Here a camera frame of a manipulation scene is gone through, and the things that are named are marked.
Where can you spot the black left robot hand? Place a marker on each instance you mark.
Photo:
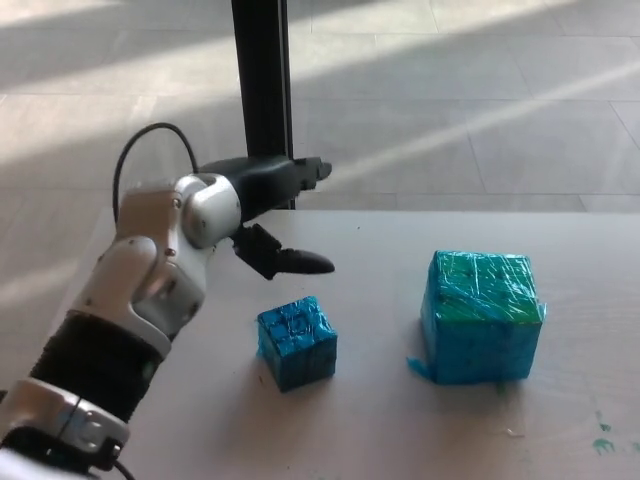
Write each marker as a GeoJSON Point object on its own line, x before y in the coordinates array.
{"type": "Point", "coordinates": [267, 182]}

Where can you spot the black vertical window post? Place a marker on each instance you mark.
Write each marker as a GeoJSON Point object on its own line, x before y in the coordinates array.
{"type": "Point", "coordinates": [262, 85]}

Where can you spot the big blue foil-wrapped cube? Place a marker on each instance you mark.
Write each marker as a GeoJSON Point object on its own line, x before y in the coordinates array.
{"type": "Point", "coordinates": [480, 320]}

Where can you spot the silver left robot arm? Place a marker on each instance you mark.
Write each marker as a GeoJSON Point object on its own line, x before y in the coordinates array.
{"type": "Point", "coordinates": [140, 280]}

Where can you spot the small blue foil-wrapped cube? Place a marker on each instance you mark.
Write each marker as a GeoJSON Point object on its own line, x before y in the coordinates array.
{"type": "Point", "coordinates": [297, 345]}

